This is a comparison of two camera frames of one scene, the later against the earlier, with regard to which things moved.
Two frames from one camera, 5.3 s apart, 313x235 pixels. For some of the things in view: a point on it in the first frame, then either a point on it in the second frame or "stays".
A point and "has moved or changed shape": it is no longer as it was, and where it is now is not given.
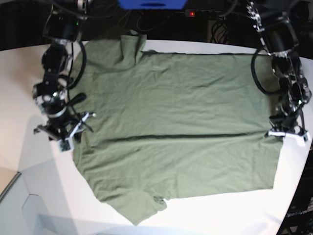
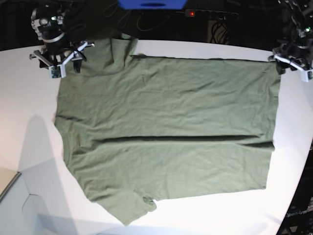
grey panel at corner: (21, 213) stays
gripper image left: (59, 126) -> (57, 53)
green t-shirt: (169, 125) has moved or changed shape
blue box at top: (152, 5) stays
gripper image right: (289, 121) -> (292, 53)
